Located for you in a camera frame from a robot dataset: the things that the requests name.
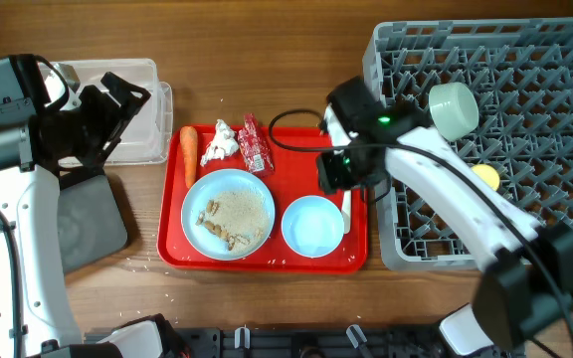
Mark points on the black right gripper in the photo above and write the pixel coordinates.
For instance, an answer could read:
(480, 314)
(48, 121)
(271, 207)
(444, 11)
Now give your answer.
(334, 174)

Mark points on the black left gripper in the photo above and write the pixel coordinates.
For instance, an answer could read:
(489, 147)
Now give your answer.
(95, 97)

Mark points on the light blue bowl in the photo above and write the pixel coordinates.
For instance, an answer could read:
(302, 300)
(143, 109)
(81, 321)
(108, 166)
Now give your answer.
(312, 227)

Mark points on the mint green bowl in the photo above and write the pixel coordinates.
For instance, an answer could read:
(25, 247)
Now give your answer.
(453, 109)

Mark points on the yellow plastic cup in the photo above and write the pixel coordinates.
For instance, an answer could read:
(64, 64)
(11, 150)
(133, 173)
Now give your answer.
(488, 175)

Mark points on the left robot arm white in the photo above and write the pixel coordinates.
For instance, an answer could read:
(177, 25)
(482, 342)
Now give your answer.
(36, 132)

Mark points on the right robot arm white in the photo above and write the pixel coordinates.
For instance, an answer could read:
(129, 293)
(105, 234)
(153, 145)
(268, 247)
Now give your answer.
(526, 268)

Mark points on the grey dishwasher rack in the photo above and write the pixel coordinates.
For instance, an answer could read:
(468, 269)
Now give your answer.
(521, 74)

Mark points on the white plastic spoon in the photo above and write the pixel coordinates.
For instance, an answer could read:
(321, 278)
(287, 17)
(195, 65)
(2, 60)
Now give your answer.
(346, 209)

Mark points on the clear plastic bin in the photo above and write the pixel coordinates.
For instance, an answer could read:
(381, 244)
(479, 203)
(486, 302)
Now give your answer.
(146, 139)

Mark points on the orange carrot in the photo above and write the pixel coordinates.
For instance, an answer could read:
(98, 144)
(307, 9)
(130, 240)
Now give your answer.
(189, 147)

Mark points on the red snack wrapper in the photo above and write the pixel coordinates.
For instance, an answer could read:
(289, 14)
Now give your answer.
(254, 148)

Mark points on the crumpled white tissue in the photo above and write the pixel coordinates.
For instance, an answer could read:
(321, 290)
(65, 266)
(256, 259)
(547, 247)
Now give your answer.
(223, 144)

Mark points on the black bin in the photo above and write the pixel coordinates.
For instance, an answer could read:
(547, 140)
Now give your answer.
(87, 219)

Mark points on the light blue plate with rice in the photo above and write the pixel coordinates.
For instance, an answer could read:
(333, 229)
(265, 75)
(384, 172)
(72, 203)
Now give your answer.
(228, 215)

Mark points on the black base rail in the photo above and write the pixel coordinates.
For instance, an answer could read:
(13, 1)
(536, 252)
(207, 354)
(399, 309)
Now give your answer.
(397, 341)

